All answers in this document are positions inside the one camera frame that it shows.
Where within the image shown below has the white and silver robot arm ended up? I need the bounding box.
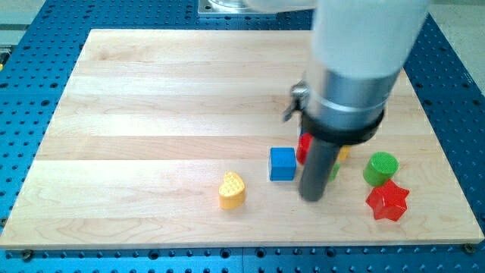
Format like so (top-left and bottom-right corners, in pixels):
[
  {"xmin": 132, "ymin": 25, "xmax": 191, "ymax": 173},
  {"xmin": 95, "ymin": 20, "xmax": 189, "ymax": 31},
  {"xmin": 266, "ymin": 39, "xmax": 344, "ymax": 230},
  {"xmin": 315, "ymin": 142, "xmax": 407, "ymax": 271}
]
[{"xmin": 245, "ymin": 0, "xmax": 430, "ymax": 146}]

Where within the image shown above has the red star block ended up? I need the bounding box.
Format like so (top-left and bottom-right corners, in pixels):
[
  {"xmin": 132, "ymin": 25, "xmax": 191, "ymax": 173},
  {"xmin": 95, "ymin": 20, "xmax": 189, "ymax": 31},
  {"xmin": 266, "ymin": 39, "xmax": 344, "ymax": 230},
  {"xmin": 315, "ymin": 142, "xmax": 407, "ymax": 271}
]
[{"xmin": 366, "ymin": 179, "xmax": 410, "ymax": 221}]

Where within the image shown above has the blue cube block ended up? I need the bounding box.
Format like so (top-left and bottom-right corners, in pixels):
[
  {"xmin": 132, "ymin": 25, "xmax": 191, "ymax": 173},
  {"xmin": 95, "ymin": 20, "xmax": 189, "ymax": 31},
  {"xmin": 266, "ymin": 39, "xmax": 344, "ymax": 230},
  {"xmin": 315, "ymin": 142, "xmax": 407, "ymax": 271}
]
[{"xmin": 269, "ymin": 147, "xmax": 296, "ymax": 181}]

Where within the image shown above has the yellow heart block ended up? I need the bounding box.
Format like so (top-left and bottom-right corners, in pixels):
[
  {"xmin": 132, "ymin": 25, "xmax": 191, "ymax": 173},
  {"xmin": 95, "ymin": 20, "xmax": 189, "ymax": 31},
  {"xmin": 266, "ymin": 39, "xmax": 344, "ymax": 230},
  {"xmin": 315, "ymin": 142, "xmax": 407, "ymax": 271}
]
[{"xmin": 218, "ymin": 171, "xmax": 246, "ymax": 209}]

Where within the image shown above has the red block behind rod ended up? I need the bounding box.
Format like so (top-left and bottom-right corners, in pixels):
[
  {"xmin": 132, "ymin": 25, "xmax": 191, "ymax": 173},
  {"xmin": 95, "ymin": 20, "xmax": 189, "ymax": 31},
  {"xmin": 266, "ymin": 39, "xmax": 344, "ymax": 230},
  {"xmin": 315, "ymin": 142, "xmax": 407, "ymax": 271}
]
[{"xmin": 296, "ymin": 133, "xmax": 313, "ymax": 165}]

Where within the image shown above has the light wooden board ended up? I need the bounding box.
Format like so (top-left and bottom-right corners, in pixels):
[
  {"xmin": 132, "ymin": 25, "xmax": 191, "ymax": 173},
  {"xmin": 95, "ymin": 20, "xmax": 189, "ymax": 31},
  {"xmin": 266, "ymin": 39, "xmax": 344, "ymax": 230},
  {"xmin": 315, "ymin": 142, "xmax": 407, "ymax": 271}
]
[{"xmin": 1, "ymin": 30, "xmax": 483, "ymax": 249}]

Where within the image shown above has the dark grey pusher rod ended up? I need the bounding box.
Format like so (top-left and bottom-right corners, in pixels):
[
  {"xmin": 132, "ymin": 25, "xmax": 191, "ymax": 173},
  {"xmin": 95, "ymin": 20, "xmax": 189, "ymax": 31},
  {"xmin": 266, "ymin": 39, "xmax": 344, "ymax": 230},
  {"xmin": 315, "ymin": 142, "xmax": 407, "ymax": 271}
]
[{"xmin": 299, "ymin": 138, "xmax": 341, "ymax": 202}]

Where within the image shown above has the green block behind rod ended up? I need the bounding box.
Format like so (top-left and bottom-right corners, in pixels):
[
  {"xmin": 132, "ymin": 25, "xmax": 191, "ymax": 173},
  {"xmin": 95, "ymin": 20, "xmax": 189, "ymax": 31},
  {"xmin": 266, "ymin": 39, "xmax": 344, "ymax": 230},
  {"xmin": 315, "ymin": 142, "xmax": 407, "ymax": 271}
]
[{"xmin": 329, "ymin": 162, "xmax": 340, "ymax": 181}]

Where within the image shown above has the yellow block behind rod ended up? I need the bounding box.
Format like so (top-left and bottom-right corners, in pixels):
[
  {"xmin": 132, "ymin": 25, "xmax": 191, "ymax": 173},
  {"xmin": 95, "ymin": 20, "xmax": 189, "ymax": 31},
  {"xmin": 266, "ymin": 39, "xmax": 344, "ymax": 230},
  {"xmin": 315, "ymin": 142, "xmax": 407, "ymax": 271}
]
[{"xmin": 337, "ymin": 146, "xmax": 351, "ymax": 162}]

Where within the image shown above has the green cylinder block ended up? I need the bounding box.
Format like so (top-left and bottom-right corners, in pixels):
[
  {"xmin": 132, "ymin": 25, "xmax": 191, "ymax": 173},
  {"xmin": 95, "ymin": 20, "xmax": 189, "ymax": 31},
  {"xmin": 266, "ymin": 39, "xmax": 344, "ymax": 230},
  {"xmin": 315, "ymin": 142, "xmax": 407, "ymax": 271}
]
[{"xmin": 363, "ymin": 152, "xmax": 399, "ymax": 187}]

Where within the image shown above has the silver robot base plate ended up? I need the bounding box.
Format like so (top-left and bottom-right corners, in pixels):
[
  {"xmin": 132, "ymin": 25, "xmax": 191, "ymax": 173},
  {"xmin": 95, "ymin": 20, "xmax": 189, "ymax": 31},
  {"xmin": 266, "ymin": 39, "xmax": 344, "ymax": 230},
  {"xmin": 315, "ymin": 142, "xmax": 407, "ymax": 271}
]
[{"xmin": 197, "ymin": 0, "xmax": 277, "ymax": 15}]

